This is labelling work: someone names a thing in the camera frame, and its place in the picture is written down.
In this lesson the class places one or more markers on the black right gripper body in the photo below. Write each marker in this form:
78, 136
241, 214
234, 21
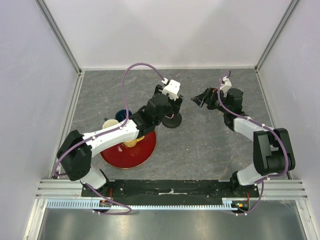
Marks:
215, 95

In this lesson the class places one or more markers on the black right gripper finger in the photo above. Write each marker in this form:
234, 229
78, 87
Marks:
204, 98
213, 105

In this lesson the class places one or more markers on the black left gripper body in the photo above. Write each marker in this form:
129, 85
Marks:
173, 108

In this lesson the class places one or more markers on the black phone stand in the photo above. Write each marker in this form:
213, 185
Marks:
173, 122

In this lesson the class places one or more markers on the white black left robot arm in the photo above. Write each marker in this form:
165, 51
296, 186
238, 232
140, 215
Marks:
76, 152

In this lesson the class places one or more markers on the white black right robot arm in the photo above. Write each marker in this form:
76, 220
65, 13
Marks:
273, 154

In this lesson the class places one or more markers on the dark blue mug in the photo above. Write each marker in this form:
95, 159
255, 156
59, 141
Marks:
122, 115

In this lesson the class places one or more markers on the yellow mug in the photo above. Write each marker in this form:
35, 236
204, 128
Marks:
132, 143

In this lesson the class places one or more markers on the cream and green mug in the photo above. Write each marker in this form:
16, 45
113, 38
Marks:
109, 123

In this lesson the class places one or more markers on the red round tray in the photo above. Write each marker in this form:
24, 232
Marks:
123, 157

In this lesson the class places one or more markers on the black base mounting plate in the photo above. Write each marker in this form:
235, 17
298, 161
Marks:
125, 188

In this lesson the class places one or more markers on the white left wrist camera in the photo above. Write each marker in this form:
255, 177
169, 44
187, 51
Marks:
171, 88

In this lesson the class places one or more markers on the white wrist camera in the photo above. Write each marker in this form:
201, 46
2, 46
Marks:
225, 85
171, 88

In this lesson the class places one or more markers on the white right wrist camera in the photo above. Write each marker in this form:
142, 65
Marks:
225, 85

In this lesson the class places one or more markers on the light blue cable duct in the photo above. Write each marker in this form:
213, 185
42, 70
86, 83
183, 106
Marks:
96, 204

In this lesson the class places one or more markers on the aluminium frame rail front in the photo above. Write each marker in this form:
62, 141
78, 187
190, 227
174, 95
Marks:
274, 189

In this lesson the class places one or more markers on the aluminium frame post right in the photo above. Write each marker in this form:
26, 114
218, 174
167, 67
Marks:
277, 33

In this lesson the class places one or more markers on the aluminium frame post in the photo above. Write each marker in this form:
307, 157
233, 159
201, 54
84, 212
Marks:
58, 34
277, 33

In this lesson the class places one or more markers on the aluminium frame post left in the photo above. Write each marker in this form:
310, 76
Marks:
58, 34

